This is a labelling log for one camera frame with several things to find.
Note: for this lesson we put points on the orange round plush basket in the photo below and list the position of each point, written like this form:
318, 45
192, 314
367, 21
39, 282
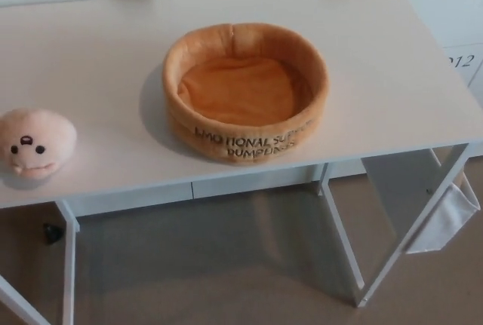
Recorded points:
241, 91

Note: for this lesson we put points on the small black floor object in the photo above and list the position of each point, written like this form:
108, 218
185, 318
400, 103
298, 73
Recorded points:
53, 232

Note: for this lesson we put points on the white table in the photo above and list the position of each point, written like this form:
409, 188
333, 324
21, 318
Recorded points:
113, 76

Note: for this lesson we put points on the pink plush dumpling toy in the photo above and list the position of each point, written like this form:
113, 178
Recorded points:
35, 140

